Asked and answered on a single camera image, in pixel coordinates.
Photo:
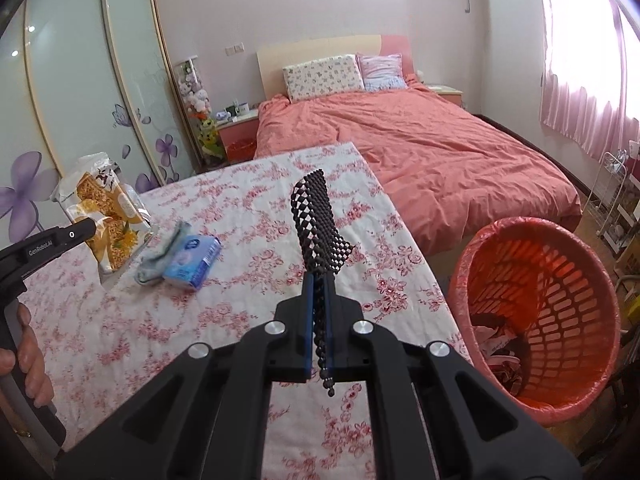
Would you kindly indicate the pink left nightstand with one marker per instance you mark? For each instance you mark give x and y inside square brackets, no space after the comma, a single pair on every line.
[239,137]

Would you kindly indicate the black polka dot cloth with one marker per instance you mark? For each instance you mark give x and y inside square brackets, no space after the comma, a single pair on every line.
[324,253]

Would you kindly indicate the grey sock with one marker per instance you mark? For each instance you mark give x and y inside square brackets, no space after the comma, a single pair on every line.
[152,267]

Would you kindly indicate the pink window curtain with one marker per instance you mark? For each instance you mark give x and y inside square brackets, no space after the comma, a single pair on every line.
[590,91]

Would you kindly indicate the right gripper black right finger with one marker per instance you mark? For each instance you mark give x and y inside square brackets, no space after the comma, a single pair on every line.
[433,415]

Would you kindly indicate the red white paper cup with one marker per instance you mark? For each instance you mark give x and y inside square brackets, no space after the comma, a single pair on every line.
[506,368]

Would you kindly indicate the pink right nightstand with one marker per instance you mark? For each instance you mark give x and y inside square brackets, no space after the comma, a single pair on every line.
[448,93]

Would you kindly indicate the pink striped pillow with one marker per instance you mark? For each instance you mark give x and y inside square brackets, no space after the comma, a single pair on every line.
[381,72]

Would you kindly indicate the white mug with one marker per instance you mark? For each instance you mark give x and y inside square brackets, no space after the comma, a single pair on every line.
[242,109]

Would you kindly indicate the yellow white snack bag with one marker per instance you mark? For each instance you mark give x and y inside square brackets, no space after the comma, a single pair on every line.
[93,190]

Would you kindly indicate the red plastic laundry basket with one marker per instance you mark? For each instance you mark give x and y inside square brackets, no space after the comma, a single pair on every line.
[550,289]

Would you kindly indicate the white shelf cart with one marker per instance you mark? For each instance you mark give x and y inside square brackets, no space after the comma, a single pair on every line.
[625,220]

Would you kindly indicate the floral white pillow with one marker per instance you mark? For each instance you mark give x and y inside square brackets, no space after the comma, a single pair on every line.
[322,77]

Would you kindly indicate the bed with salmon duvet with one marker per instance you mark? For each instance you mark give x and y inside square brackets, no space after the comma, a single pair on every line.
[447,172]

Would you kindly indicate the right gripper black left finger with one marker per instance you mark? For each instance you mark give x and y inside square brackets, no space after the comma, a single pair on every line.
[204,415]

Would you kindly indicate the pink floral tablecloth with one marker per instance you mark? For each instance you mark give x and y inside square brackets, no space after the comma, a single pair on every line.
[102,343]

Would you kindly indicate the stuffed toy column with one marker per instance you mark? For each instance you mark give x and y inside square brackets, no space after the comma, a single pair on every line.
[196,105]

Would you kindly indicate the sliding wardrobe with purple flowers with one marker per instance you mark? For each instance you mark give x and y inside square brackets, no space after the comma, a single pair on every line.
[80,77]

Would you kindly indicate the person's left hand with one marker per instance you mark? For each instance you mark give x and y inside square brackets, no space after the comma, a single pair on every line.
[29,359]

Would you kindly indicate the wall power socket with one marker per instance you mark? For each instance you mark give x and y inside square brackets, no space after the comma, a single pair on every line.
[233,50]

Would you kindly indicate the blue Vinda tissue pack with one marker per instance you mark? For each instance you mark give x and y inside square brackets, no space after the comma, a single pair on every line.
[190,266]

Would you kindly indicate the pink nightstand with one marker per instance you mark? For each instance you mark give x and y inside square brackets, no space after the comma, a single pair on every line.
[239,137]
[448,93]

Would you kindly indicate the white wire rack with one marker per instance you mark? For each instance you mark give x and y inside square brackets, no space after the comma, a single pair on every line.
[606,189]

